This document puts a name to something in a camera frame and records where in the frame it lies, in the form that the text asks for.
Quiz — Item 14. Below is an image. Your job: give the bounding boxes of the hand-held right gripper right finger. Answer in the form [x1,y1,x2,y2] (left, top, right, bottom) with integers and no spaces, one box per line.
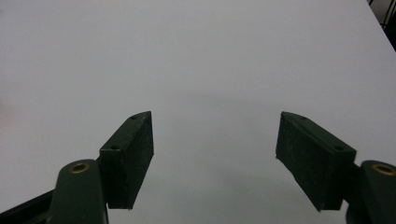
[275,111,358,213]

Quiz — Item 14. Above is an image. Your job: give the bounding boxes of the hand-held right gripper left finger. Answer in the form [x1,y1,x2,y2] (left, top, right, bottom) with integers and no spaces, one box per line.
[98,110,155,210]

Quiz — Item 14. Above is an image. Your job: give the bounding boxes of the black metal stand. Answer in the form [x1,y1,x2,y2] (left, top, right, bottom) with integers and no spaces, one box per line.
[368,0,396,52]

